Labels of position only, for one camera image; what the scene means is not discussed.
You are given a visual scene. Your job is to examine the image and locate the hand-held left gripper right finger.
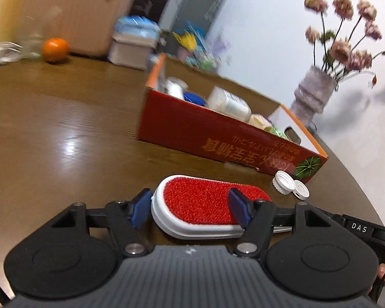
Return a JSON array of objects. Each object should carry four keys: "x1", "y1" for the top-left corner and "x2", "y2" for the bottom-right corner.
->
[{"x1": 228, "y1": 189, "x2": 351, "y2": 259}]

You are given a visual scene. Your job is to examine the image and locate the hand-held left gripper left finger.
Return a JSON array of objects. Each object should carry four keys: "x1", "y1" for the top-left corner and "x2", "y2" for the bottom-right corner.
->
[{"x1": 28, "y1": 189, "x2": 154, "y2": 258}]

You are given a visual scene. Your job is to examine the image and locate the red and white lint brush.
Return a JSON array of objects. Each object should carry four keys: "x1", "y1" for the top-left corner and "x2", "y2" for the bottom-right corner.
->
[{"x1": 150, "y1": 175, "x2": 273, "y2": 240}]

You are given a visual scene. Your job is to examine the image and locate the small yellow cube container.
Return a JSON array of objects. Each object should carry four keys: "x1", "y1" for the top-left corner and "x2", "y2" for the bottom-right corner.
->
[{"x1": 248, "y1": 114, "x2": 273, "y2": 132}]

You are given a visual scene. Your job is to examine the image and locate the red cardboard box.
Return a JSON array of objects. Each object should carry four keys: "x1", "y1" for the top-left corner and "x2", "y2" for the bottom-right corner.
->
[{"x1": 138, "y1": 54, "x2": 329, "y2": 183}]

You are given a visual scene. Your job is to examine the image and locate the white labelled plastic bottle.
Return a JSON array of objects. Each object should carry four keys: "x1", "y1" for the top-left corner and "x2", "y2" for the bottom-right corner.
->
[{"x1": 207, "y1": 86, "x2": 252, "y2": 123}]

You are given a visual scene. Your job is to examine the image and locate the blue round lid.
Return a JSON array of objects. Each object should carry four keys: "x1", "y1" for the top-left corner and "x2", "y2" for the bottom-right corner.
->
[{"x1": 184, "y1": 92, "x2": 208, "y2": 107}]

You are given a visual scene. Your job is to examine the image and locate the white flip cap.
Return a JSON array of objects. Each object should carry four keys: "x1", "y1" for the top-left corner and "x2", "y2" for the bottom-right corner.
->
[{"x1": 272, "y1": 171, "x2": 310, "y2": 201}]

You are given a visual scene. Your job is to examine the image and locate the pink textured vase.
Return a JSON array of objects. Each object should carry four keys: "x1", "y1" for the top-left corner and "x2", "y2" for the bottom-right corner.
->
[{"x1": 290, "y1": 65, "x2": 339, "y2": 126}]

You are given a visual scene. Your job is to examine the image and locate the small white box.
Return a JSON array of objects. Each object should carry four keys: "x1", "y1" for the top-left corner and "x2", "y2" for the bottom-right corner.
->
[{"x1": 108, "y1": 32, "x2": 155, "y2": 70}]

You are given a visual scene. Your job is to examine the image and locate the yellow and blue bag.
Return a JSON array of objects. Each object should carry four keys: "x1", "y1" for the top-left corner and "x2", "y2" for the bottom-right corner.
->
[{"x1": 172, "y1": 22, "x2": 208, "y2": 52}]

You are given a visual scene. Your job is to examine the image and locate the orange fruit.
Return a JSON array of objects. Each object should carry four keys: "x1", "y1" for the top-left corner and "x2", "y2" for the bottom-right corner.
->
[{"x1": 42, "y1": 38, "x2": 70, "y2": 63}]

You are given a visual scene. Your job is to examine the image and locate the blue tissue pack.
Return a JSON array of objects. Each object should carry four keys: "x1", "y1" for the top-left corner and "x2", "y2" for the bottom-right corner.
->
[{"x1": 114, "y1": 15, "x2": 161, "y2": 41}]

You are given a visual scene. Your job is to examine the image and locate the dried rose bouquet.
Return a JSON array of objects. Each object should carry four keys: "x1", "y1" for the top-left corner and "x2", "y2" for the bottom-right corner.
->
[{"x1": 303, "y1": 0, "x2": 385, "y2": 89}]

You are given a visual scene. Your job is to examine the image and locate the clear drinking glass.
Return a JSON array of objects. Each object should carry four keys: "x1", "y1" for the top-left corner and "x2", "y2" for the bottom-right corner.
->
[{"x1": 21, "y1": 6, "x2": 63, "y2": 60}]

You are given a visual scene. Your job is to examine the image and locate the pink hard suitcase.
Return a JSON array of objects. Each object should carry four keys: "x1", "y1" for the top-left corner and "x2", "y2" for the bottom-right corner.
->
[{"x1": 19, "y1": 0, "x2": 137, "y2": 59}]

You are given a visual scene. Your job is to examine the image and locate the grey metal cabinet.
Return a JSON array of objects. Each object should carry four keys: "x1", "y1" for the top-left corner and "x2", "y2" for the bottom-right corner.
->
[{"x1": 165, "y1": 0, "x2": 233, "y2": 37}]

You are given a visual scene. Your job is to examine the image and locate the yellow thermos jug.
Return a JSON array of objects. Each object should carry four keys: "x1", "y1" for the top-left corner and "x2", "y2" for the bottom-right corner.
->
[{"x1": 0, "y1": 0, "x2": 36, "y2": 44}]

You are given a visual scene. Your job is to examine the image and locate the white coiled cable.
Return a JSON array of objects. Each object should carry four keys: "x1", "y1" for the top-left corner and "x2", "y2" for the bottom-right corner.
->
[{"x1": 0, "y1": 42, "x2": 23, "y2": 66}]

